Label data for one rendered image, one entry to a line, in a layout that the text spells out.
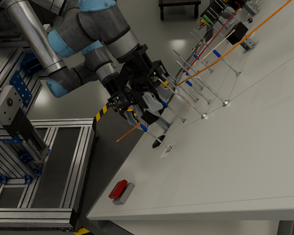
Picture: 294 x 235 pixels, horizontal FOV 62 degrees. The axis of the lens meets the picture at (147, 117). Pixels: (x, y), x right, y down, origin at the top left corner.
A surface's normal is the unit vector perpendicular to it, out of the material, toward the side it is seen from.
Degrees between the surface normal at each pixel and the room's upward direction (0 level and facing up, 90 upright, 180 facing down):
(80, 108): 0
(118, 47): 79
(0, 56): 0
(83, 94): 0
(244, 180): 54
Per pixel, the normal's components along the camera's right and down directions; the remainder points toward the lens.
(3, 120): -0.04, 0.75
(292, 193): -0.75, -0.65
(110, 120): -0.08, -0.66
